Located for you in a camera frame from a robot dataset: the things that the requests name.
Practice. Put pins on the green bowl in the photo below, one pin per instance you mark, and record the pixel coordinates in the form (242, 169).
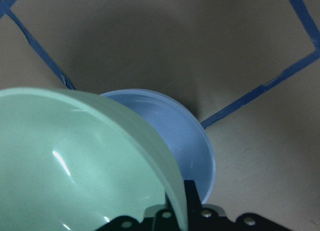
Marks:
(74, 161)

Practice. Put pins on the blue bowl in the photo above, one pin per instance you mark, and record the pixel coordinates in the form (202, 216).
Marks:
(180, 130)

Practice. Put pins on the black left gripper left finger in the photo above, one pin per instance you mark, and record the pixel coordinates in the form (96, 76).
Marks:
(163, 220)

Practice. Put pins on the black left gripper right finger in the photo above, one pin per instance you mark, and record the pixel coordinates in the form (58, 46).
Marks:
(192, 197)

